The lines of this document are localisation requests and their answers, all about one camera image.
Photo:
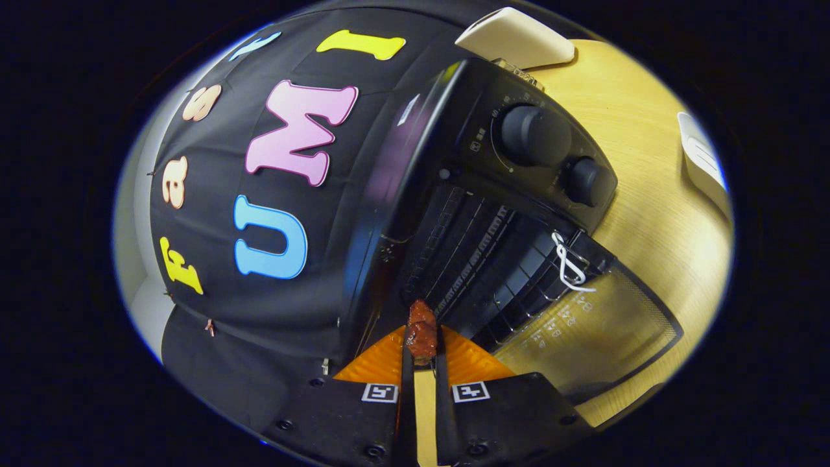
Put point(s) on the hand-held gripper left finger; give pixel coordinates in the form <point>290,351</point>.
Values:
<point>350,421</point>

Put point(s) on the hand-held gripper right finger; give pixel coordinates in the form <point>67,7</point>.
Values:
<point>506,421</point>

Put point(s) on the red-brown meat piece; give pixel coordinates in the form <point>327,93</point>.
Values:
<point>421,337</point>

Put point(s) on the black toaster oven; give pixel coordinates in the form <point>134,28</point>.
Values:
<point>467,117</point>

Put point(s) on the white bread toaster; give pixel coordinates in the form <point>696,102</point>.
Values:
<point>512,35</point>

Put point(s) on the small red clip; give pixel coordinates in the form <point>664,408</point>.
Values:
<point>209,327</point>

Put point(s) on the black backdrop cloth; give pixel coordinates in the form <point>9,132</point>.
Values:
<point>214,162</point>

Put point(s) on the white rectangular dish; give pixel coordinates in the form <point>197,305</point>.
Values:
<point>703,162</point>

